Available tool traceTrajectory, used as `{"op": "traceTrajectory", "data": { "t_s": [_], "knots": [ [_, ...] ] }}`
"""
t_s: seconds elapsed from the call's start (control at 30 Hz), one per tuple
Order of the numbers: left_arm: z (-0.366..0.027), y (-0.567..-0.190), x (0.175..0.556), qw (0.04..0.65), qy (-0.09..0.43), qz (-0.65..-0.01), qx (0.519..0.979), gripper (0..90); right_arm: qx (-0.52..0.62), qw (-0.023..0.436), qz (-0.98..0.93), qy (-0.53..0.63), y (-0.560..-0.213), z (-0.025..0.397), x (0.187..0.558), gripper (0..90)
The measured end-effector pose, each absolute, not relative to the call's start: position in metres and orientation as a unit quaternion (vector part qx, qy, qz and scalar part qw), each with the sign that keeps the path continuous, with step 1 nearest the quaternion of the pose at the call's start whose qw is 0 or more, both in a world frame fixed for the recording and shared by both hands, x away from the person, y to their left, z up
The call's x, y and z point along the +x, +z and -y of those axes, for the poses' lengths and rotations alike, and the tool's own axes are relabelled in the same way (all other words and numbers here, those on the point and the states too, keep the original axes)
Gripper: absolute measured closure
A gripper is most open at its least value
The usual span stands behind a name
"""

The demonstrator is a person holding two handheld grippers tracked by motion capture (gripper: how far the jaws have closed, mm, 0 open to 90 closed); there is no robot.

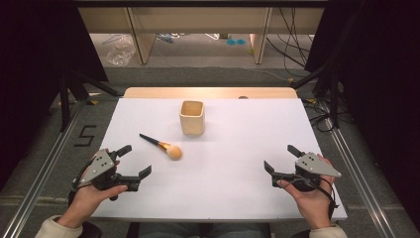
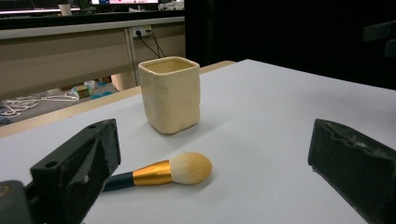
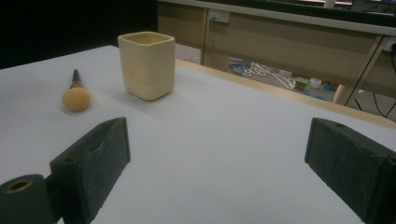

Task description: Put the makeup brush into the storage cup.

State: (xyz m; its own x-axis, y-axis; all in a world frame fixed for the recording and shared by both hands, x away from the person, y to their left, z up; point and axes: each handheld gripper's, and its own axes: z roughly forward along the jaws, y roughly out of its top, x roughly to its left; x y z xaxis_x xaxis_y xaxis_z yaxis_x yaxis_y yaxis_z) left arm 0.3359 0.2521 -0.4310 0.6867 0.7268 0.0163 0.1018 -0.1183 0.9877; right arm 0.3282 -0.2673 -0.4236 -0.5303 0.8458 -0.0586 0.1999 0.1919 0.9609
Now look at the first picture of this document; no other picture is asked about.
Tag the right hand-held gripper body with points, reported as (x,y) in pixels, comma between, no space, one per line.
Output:
(313,165)

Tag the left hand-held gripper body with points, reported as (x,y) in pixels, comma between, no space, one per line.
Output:
(99,165)

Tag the square wooden cup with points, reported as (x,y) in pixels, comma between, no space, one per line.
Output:
(192,122)

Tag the person's left hand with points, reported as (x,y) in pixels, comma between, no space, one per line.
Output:
(87,200)

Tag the person's right hand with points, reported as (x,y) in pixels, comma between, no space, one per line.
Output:
(313,205)

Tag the black metal stand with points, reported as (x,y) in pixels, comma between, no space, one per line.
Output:
(334,99)
(65,102)

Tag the wooden table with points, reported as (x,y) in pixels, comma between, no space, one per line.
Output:
(211,92)

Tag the clear plastic bag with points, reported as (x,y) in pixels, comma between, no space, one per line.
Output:
(120,53)

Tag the black curtain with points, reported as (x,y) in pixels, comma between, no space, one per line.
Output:
(36,66)
(379,82)

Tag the small green floor item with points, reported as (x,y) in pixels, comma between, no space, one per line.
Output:
(250,52)

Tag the pair of blue discs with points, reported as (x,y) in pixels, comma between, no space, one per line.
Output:
(236,42)

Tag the beige desk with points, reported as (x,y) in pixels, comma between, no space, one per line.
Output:
(204,20)

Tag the aluminium floor rail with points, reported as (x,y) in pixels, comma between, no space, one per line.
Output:
(36,185)
(356,172)

